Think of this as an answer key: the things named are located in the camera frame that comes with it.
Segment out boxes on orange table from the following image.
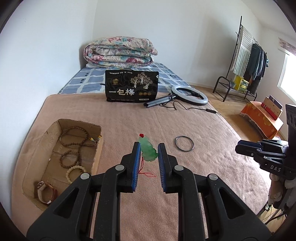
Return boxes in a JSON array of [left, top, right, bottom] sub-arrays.
[[261, 96, 282, 120]]

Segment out striped hanging towel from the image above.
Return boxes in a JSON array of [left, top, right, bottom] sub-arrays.
[[230, 26, 254, 77]]

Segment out long brown bead necklace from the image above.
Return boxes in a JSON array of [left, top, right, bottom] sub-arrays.
[[59, 126, 103, 149]]

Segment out red strap wristwatch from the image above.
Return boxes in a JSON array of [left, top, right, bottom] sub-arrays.
[[37, 181, 58, 205]]

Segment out folded floral quilt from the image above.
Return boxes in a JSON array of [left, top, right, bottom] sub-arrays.
[[83, 36, 158, 68]]

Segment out cream bead bracelet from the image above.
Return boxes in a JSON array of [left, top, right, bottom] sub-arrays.
[[66, 165, 87, 184]]

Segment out black clothes rack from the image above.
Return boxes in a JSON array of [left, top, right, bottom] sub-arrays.
[[212, 20, 269, 102]]

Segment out yellow box on rack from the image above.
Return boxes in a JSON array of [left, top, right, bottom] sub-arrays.
[[234, 75, 249, 93]]

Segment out black ring light cable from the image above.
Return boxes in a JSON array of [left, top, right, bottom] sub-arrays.
[[162, 99, 221, 115]]

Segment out blue checkered bed sheet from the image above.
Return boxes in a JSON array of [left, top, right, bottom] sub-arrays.
[[59, 63, 189, 94]]

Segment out orange cloth covered table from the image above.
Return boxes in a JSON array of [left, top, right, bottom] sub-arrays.
[[240, 101, 283, 139]]

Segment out brown bead bracelet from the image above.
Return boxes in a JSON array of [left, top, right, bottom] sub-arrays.
[[59, 150, 80, 169]]

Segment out dark hanging clothes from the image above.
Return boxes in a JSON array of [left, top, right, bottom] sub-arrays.
[[243, 43, 269, 95]]

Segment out green jade pendant red cord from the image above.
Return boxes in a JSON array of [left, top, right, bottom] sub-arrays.
[[138, 133, 159, 178]]

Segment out dark blue bangle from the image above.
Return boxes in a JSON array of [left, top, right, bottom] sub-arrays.
[[174, 136, 195, 152]]

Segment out white ring light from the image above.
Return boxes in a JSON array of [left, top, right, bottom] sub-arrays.
[[144, 85, 208, 108]]

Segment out black snack bag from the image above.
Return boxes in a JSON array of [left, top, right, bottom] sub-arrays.
[[105, 69, 159, 103]]

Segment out open cardboard box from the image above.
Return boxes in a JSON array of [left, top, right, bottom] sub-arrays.
[[22, 119, 103, 211]]

